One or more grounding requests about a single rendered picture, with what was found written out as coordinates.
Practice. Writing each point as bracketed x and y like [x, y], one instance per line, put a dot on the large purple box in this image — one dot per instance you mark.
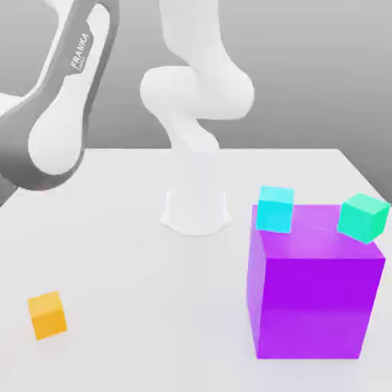
[318, 306]

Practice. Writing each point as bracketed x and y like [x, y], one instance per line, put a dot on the small orange cube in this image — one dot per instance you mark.
[47, 317]

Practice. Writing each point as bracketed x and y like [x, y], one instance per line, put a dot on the small cyan cube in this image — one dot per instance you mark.
[274, 211]

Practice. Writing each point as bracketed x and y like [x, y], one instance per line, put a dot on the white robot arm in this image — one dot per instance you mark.
[196, 92]

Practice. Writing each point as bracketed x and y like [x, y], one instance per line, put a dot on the small green cube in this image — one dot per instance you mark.
[363, 219]

